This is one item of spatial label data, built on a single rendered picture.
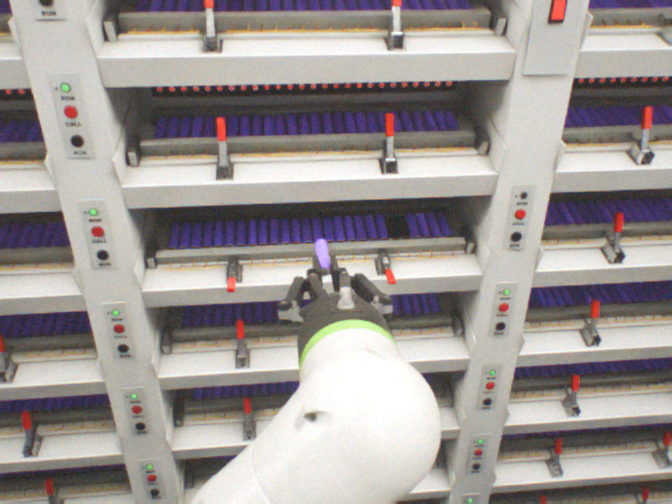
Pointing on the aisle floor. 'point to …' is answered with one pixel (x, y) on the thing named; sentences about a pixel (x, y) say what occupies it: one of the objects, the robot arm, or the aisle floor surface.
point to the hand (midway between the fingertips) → (326, 272)
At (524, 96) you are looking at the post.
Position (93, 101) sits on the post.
